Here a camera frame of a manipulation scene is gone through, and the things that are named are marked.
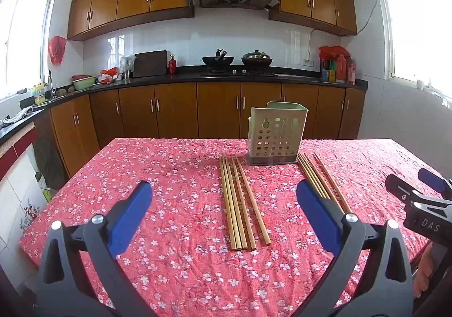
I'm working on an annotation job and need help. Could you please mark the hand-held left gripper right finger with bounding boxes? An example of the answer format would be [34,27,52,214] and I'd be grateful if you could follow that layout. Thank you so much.
[296,179,415,317]

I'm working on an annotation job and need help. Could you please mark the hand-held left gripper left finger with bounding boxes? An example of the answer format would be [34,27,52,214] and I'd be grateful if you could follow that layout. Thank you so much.
[35,180,153,317]

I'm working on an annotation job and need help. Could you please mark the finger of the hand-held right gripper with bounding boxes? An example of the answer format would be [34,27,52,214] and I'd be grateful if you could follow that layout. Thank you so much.
[385,173,426,210]
[418,167,452,198]

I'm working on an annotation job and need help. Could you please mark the green perforated utensil holder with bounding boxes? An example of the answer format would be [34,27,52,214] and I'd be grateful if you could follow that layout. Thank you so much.
[246,101,308,167]

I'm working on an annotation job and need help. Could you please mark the person's right hand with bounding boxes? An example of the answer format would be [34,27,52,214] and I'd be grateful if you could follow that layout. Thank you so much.
[412,242,434,299]

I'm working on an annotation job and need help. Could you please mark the red floral tablecloth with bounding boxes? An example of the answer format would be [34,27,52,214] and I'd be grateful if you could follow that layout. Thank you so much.
[19,137,440,317]

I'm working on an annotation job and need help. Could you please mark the dark woven sack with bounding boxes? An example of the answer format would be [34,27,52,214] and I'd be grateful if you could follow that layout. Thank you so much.
[33,137,68,191]

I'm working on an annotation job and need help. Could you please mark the wooden lower kitchen cabinets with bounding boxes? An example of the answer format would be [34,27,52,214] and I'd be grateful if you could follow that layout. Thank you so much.
[33,82,366,180]

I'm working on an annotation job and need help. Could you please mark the large red bottles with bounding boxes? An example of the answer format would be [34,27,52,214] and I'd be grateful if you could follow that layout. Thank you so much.
[335,54,357,85]

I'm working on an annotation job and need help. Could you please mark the green basin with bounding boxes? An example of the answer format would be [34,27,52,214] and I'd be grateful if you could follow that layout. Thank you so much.
[72,75,97,91]

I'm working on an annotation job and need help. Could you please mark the red and white plastic bag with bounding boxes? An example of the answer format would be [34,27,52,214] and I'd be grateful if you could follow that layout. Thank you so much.
[98,67,123,85]

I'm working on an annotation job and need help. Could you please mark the black kitchen countertop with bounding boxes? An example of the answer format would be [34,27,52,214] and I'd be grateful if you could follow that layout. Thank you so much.
[0,65,368,145]

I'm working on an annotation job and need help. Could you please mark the clear plastic bag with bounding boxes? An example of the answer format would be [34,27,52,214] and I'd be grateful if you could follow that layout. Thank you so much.
[120,54,137,80]

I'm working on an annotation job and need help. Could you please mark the grey rag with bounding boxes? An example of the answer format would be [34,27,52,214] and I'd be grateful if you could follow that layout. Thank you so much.
[1,107,34,126]

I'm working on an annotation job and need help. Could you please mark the window beside red bottles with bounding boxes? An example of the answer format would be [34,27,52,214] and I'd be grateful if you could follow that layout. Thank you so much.
[376,0,452,99]

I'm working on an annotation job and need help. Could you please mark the dark wooden cutting board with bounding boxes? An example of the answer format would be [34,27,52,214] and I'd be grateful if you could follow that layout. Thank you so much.
[133,50,168,78]

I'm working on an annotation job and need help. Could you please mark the yellow detergent bottle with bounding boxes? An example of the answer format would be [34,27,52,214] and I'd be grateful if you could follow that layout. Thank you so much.
[33,81,49,105]

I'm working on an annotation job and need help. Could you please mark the metal faucet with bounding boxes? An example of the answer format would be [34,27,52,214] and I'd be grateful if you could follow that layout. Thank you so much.
[47,69,58,101]

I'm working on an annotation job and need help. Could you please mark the red plastic bag over bottles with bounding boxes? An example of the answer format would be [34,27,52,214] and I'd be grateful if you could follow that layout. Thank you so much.
[319,45,350,64]

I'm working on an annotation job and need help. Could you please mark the black gas stove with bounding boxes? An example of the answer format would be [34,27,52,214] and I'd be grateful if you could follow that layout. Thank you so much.
[200,68,279,78]

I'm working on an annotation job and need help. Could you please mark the black wok with lid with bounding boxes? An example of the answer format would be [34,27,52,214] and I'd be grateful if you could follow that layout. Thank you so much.
[241,50,274,69]

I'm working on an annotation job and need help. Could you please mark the hanging red plastic bag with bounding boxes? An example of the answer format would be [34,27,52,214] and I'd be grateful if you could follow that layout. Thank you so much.
[48,36,67,65]

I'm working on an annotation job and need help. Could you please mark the window beside sink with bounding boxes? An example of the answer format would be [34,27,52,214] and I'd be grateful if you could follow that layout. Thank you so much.
[0,0,57,102]

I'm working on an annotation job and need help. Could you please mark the white socket cable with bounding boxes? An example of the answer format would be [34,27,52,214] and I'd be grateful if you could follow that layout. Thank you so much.
[307,28,319,61]

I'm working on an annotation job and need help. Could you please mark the thin window cable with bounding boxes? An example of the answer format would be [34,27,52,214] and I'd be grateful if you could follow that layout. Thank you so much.
[355,0,384,36]

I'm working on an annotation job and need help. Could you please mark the black wok with handle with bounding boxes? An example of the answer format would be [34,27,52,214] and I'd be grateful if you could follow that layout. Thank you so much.
[202,49,234,71]

